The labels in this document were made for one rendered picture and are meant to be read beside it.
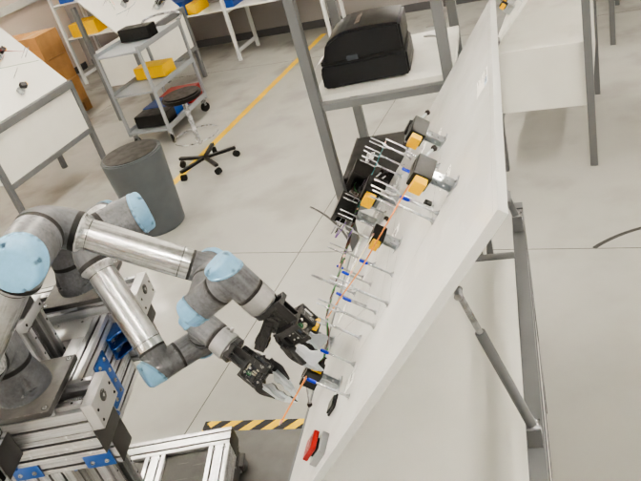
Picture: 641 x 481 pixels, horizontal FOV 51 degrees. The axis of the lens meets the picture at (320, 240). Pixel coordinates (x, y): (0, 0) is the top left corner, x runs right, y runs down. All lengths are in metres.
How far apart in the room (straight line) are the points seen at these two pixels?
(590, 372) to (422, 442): 1.41
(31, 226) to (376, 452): 1.04
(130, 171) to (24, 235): 3.45
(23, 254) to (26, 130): 4.93
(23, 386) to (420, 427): 1.06
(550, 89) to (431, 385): 2.81
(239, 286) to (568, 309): 2.28
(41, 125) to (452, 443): 5.27
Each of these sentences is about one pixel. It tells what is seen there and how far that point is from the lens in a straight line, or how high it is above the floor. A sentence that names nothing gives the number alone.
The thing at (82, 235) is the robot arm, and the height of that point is 1.59.
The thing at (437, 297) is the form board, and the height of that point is 1.53.
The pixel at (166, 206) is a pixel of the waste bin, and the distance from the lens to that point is 5.12.
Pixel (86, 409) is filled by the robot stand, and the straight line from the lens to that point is 1.95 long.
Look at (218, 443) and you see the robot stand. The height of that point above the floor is 0.23.
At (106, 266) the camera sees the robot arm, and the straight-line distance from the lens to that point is 1.86.
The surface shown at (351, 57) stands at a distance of 2.35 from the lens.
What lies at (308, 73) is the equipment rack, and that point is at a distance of 2.31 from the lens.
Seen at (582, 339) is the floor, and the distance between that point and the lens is 3.33.
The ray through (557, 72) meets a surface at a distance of 4.46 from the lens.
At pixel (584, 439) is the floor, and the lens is 2.93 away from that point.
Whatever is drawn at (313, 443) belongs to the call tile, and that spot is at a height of 1.13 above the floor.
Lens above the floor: 2.22
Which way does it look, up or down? 30 degrees down
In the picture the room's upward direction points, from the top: 17 degrees counter-clockwise
